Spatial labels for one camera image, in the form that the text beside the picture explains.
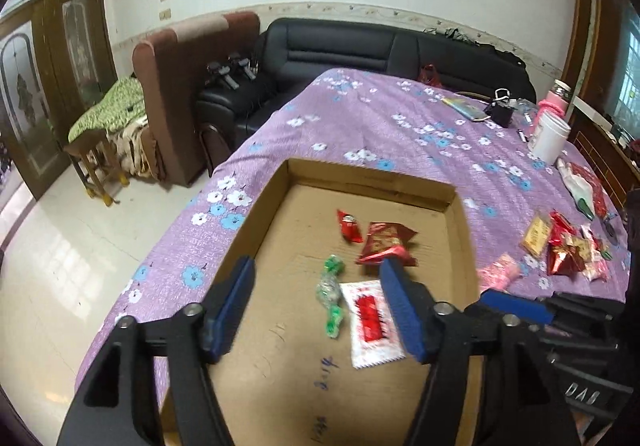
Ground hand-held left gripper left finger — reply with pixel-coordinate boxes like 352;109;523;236
57;256;256;446

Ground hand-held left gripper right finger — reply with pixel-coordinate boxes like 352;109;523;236
379;259;583;446

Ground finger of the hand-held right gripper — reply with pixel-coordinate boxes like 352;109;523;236
479;289;555;326

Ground shallow cardboard box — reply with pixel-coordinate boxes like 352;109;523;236
160;157;483;446

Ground white packet with red label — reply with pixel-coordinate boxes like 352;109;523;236
339;279;406;370

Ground pink candy packet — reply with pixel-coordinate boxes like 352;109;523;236
477;253;524;291

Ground yellow snack packet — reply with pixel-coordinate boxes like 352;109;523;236
522;215;554;256

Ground crumpled red foil packet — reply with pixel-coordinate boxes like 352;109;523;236
547;211;587;277

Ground red foil snack packet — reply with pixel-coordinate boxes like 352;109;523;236
356;221;418;268

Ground green twist-wrapped candy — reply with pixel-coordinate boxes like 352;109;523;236
315;255;347;340

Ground pink and white snack packet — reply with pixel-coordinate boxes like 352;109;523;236
575;224;612;282

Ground small red candy packet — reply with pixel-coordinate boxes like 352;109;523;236
336;209;364;244

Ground white work glove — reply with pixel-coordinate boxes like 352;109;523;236
556;158;596;221

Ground red organza pouch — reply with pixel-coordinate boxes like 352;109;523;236
570;162;619;220

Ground white plastic jar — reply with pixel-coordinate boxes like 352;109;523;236
528;113;572;166

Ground wooden sideboard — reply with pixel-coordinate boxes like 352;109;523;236
569;99;640;219

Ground purple floral tablecloth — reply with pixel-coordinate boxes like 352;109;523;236
75;68;633;446

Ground small black pouch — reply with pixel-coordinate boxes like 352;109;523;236
484;88;516;128

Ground pink knit-sleeved bottle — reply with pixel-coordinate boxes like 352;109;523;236
537;80;574;121

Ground wooden stool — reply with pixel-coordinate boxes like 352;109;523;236
64;128;132;208

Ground red bag on sofa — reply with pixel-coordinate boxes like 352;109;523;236
417;65;445;88

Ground green patterned blanket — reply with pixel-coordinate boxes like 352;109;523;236
67;76;146;142

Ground brown armchair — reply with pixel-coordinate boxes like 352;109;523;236
131;11;261;188

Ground black devices on sofa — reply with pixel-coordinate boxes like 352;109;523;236
207;53;259;90

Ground black bag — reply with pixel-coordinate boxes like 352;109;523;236
425;26;527;70

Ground window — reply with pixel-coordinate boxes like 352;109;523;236
607;9;640;123

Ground black leather sofa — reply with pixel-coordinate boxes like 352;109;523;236
196;17;537;147

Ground wooden glazed door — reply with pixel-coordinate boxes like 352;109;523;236
0;0;119;200

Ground brown wooden pillar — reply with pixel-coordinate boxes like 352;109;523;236
559;0;622;100

